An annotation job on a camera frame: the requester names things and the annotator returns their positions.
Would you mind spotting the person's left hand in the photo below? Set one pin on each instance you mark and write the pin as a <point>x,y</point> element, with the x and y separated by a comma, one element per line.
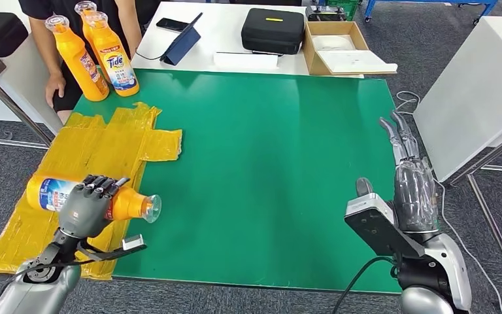
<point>135,50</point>

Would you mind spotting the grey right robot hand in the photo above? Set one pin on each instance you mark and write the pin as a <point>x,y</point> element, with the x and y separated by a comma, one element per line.
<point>415,199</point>

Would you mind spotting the person's right hand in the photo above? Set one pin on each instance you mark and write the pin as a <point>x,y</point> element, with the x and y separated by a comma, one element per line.
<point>55,88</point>

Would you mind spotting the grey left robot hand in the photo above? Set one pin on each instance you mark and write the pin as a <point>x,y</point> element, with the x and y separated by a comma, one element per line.
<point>84,212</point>

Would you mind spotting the orange detergent bottle clear cap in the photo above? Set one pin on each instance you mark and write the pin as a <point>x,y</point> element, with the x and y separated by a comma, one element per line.
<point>84,24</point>
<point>77,63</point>
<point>129,206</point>
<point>116,63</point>

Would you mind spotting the person's right forearm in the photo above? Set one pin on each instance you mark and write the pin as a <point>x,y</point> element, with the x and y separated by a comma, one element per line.
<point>45,47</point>

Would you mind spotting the person's left forearm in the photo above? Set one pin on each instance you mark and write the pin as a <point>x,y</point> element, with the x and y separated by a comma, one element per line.
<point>129,21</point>

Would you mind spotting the white side table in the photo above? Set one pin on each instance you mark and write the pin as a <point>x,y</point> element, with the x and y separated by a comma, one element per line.
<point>21,82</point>

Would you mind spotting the black smartphone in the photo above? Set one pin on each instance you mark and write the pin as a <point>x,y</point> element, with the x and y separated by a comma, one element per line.
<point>172,24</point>

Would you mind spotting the blue tablet case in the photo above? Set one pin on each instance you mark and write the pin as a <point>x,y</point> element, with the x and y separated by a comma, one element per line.
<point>183,44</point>

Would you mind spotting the person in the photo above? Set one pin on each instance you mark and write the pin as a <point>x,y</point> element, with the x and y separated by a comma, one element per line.
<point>95,11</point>

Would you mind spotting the yellow plastic sheet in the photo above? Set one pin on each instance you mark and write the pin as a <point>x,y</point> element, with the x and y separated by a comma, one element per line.
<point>103,147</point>

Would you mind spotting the white desk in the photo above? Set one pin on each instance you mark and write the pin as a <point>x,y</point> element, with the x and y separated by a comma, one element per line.
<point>229,38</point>

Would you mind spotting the white paper sheet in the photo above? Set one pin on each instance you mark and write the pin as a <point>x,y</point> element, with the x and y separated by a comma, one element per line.
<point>246,61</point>

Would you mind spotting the thin black pen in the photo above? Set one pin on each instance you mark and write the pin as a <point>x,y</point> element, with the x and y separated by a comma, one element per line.
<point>250,53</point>

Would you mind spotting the white table metal legs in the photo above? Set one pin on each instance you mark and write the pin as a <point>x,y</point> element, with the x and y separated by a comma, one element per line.
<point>472,95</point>

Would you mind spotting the black case yellow label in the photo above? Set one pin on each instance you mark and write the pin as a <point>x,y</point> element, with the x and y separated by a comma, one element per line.
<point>272,32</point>

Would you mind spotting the white foam sheet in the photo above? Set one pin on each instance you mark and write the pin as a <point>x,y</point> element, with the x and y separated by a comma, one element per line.
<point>357,62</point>

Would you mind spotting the cardboard box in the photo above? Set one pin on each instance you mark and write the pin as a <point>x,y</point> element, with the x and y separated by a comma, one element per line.
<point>311,58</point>

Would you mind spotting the white round foam insert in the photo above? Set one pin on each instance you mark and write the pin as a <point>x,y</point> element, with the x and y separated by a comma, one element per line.
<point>333,42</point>

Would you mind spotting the black device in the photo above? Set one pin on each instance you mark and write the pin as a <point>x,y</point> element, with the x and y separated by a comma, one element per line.
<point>326,13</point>

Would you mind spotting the blue metal rack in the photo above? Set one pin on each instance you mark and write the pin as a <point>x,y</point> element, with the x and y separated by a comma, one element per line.
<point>433,2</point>

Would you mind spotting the green plastic crate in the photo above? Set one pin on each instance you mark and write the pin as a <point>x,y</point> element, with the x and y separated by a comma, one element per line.
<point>342,3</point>

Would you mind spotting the black left wrist camera bracket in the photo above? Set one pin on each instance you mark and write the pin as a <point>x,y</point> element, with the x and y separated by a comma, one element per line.
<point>103,253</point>

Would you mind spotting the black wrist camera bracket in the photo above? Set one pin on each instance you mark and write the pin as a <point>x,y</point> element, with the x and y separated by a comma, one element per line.
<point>381,234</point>
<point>103,253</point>

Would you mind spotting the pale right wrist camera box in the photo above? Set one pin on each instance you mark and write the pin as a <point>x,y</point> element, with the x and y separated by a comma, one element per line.
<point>370,203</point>

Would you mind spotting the black right wrist camera bracket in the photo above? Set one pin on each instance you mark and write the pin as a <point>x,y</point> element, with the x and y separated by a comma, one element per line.
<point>381,234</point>

